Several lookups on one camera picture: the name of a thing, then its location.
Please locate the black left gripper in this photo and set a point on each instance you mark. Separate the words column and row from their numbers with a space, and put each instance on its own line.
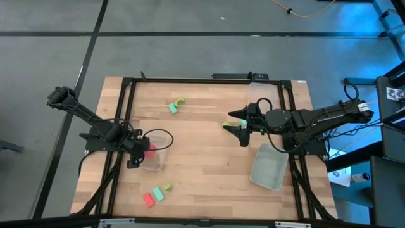
column 139, row 147

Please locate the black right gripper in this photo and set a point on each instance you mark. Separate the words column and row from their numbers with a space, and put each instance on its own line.
column 257, row 118

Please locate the teal rectangular block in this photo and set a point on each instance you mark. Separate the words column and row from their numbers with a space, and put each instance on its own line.
column 172, row 108
column 243, row 123
column 158, row 194

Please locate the small lime green block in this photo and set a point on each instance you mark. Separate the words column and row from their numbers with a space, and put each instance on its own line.
column 168, row 187

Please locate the yellow-green block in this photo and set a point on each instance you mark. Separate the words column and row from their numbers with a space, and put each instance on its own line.
column 181, row 101

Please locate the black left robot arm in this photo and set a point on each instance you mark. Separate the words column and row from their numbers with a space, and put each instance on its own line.
column 95, row 122

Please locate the clear plastic bin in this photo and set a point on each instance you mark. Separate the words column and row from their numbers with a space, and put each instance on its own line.
column 156, row 163
column 262, row 90

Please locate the pale grey plastic bin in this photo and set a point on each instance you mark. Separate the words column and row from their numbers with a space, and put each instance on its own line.
column 269, row 168

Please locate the black gantry beam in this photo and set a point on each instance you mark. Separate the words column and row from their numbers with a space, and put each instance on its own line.
column 63, row 221

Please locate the white paper sheet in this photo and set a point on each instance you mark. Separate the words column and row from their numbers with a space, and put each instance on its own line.
column 340, row 179

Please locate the black floor stand foot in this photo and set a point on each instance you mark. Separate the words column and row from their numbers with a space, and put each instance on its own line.
column 9, row 145

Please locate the dark bottle white label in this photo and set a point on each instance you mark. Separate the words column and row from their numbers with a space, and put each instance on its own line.
column 359, row 178

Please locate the black white marker tag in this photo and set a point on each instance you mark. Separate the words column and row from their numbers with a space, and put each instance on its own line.
column 395, row 94

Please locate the dark cabinet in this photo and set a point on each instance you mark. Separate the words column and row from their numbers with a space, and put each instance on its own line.
column 389, row 196

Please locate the metal stand legs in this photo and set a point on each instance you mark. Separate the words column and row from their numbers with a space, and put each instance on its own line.
column 383, row 34

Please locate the black bar bracket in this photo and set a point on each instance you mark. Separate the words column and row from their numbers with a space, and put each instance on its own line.
column 234, row 76

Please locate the black aluminium table frame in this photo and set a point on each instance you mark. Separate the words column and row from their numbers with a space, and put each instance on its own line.
column 205, row 80

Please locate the silver beam bracket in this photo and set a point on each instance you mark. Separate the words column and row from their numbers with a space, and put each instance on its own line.
column 117, row 222
column 292, row 225

